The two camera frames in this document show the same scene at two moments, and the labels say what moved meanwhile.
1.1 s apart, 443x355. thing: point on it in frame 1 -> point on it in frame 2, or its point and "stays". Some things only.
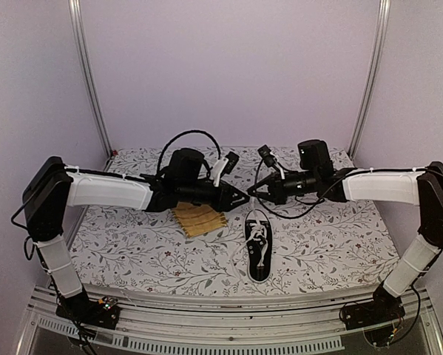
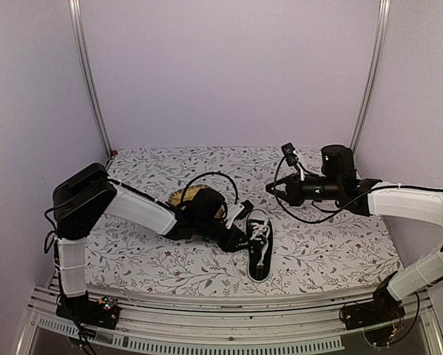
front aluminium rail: (159, 322) stays
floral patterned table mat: (319, 243) stays
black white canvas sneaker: (259, 234) stays
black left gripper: (223, 202) -> (234, 240)
